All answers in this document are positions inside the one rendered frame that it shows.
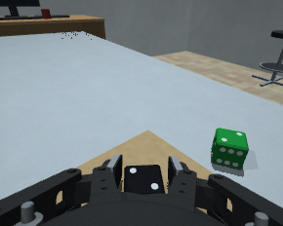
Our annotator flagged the green die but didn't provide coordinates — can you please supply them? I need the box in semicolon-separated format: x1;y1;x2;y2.
211;128;249;170

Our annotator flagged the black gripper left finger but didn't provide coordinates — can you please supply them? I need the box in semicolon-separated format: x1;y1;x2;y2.
0;154;123;226

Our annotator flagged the tan flat mat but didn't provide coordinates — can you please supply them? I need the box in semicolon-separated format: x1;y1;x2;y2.
76;130;214;194

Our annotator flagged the black die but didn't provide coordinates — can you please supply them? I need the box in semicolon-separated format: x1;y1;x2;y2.
124;165;165;195

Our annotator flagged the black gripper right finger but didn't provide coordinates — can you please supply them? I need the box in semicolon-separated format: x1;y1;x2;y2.
162;156;283;226

